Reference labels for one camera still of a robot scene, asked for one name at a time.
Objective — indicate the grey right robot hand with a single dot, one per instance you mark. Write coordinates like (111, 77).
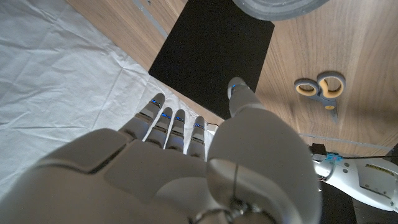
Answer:
(130, 186)

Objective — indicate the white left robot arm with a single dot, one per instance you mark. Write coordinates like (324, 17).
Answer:
(360, 177)

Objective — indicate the white backdrop cloth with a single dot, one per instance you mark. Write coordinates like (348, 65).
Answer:
(56, 68)

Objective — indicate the grey duct tape roll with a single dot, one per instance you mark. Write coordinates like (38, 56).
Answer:
(273, 12)

